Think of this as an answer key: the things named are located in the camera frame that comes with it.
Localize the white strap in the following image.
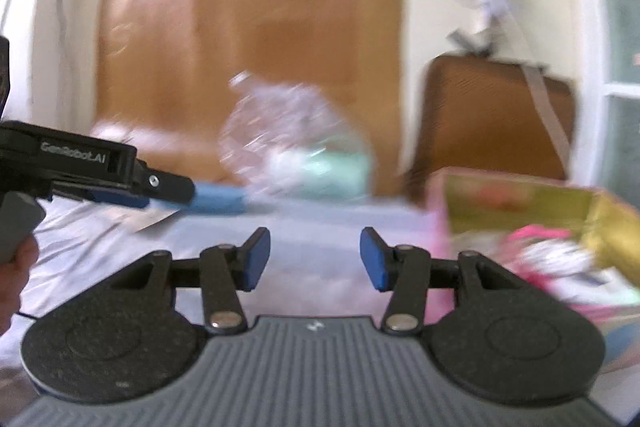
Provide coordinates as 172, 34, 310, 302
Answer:
520, 63, 574, 168

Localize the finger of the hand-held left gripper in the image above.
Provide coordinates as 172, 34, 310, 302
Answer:
47, 159, 197, 210

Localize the white bed sheet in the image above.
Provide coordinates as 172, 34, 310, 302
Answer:
0, 197, 452, 409

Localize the clear plastic bag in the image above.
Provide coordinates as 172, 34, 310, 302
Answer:
219, 71, 374, 204

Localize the pink cloth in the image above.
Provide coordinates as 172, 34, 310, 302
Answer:
504, 227, 627, 309

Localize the small cardboard box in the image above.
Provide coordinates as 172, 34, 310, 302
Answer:
406, 53, 577, 204

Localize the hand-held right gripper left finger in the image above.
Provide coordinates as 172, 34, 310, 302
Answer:
114, 227, 272, 336

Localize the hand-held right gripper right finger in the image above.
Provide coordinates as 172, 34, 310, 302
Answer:
360, 227, 518, 334

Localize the person's left hand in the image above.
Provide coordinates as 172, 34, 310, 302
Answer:
0, 237, 42, 339

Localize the frosted glass window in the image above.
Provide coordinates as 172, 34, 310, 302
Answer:
575, 0, 640, 194

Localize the mint green packet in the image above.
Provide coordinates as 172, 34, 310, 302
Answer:
265, 149, 374, 204

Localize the white printed cloth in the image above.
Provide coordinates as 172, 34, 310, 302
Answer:
520, 241, 637, 304

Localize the pink tin box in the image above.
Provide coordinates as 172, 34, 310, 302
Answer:
427, 167, 640, 339

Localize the large cardboard sheet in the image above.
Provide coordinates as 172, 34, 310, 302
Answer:
94, 0, 407, 198

